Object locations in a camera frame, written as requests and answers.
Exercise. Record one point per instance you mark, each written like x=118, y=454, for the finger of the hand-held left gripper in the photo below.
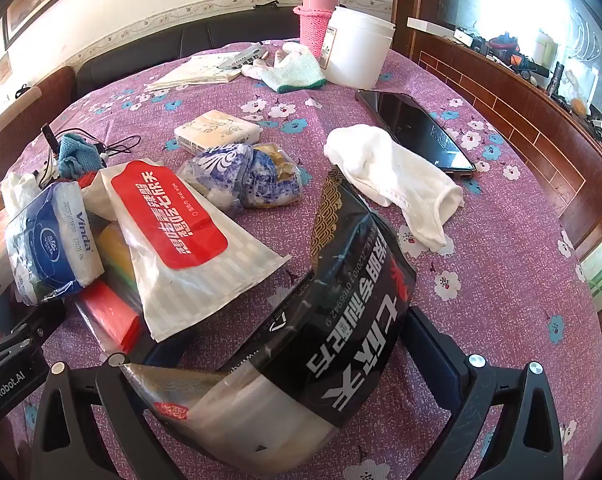
x=43, y=322

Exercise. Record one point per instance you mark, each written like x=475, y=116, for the black wipes packet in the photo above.
x=331, y=320

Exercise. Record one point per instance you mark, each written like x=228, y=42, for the white sock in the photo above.
x=386, y=170

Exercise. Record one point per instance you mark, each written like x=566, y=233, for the black leather sofa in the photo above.
x=191, y=35

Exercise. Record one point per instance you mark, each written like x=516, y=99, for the small wall plaque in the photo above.
x=2, y=71

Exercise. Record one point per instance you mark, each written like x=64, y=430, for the pink thermos with knitted sleeve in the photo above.
x=313, y=15

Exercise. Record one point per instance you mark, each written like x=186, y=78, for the white paper notebook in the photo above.
x=196, y=72

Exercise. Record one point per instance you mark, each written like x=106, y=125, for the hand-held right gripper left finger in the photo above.
x=116, y=400

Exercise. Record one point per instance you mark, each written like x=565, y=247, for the white flat box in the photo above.
x=431, y=26

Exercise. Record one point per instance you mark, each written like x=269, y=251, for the brown wooden chair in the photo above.
x=26, y=110

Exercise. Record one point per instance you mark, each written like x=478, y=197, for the blue white tissue pack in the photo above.
x=51, y=245

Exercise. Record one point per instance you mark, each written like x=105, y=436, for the wooden cabinet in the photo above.
x=506, y=90

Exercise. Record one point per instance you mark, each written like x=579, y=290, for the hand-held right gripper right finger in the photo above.
x=431, y=355

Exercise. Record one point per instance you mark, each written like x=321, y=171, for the purple floral tablecloth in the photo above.
x=291, y=260

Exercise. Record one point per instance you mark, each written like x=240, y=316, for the blue cloth with red patch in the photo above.
x=78, y=152

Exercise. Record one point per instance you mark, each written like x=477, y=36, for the black smartphone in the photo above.
x=416, y=130

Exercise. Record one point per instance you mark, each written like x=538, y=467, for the beige tissue pack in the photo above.
x=216, y=130

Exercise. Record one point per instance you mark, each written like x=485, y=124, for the bag of coloured cloths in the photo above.
x=111, y=310

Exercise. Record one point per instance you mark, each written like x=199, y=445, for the white plastic jar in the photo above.
x=356, y=45

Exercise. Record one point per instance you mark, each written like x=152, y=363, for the blue white patterned packet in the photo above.
x=241, y=175

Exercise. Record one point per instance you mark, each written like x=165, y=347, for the white glove with green cuff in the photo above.
x=296, y=72

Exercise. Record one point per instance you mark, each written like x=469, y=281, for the red white wipes packet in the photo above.
x=176, y=220

